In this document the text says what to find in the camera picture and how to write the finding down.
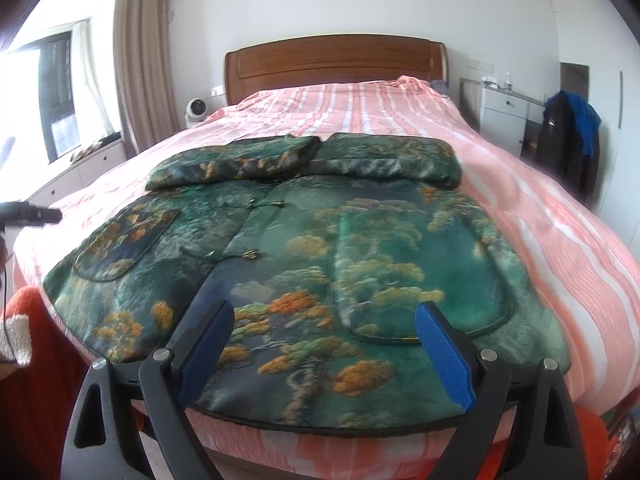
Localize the white wardrobe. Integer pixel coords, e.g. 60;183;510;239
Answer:
551;0;640;256

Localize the brown wooden headboard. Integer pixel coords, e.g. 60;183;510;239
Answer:
224;34;449;105

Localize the dark jacket on chair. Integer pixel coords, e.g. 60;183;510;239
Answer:
534;98;600;205

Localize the colourful patterned box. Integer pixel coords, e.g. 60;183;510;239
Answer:
603;400;639;479

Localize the pink striped bed cover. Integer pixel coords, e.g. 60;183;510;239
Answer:
15;76;639;479

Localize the orange fuzzy sleeve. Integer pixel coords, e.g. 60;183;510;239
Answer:
1;286;87;479

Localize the beige curtain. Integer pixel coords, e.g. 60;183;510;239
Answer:
113;0;179;157

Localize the green patterned silk jacket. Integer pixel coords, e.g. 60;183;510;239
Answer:
43;133;570;434

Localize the white window cabinet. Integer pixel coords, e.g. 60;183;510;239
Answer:
27;140;127;206

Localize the white dresser with drawers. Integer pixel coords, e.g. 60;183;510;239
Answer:
459;78;544;157

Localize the blue garment on chair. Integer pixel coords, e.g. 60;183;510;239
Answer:
544;90;602;158

